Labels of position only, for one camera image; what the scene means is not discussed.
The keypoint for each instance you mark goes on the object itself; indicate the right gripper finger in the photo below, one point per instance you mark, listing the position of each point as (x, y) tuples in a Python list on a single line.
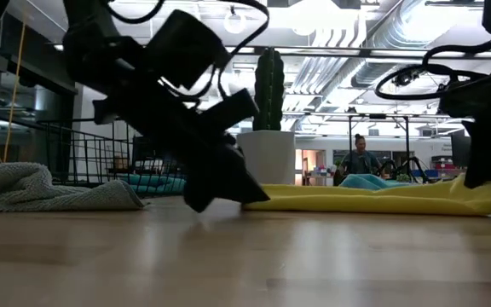
[(486, 162)]

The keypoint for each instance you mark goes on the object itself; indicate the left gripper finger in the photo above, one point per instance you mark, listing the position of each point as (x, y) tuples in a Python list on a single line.
[(207, 187), (241, 175)]

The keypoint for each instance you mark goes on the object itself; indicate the teal microfiber towel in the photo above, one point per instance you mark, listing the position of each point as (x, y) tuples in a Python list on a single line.
[(156, 184), (369, 182)]

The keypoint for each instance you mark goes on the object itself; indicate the yellow microfiber towel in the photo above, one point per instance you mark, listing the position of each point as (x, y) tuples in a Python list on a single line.
[(356, 202)]

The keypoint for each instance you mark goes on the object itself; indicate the gray microfiber towel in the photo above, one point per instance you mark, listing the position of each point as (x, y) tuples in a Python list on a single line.
[(36, 192)]

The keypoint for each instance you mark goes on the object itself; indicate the black computer monitor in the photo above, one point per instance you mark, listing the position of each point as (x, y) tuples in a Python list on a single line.
[(460, 151)]

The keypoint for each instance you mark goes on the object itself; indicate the white plant pot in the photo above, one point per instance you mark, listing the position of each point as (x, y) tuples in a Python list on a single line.
[(271, 158)]

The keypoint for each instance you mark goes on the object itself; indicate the small dark monitor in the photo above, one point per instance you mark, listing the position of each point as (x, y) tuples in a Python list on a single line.
[(143, 149)]

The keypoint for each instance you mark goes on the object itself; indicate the green cactus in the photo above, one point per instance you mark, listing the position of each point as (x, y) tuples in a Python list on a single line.
[(268, 89)]

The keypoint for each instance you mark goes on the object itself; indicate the standing person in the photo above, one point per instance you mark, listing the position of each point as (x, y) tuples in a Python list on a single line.
[(360, 160)]

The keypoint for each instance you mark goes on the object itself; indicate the black ceiling camera cluster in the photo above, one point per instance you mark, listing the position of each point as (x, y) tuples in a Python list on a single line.
[(404, 78)]

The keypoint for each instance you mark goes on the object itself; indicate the black background rig frame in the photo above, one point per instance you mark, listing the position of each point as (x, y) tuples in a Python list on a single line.
[(350, 132)]

